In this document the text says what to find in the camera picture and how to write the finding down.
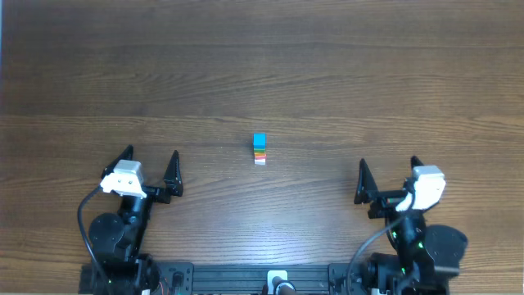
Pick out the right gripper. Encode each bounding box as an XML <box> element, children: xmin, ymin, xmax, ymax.
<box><xmin>354</xmin><ymin>155</ymin><xmax>425</xmax><ymax>220</ymax></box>

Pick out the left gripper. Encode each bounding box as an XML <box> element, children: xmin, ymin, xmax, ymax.
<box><xmin>101</xmin><ymin>144</ymin><xmax>184</xmax><ymax>205</ymax></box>

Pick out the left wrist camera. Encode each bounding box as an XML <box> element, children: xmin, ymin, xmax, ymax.
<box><xmin>99</xmin><ymin>159</ymin><xmax>147</xmax><ymax>200</ymax></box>

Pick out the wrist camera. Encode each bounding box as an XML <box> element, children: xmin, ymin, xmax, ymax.
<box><xmin>99</xmin><ymin>159</ymin><xmax>147</xmax><ymax>200</ymax></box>
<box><xmin>395</xmin><ymin>165</ymin><xmax>447</xmax><ymax>213</ymax></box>

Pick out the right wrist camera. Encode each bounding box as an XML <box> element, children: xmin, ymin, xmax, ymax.
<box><xmin>395</xmin><ymin>165</ymin><xmax>447</xmax><ymax>213</ymax></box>

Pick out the mounting rail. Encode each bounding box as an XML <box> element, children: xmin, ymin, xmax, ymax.
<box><xmin>79</xmin><ymin>261</ymin><xmax>443</xmax><ymax>295</ymax></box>

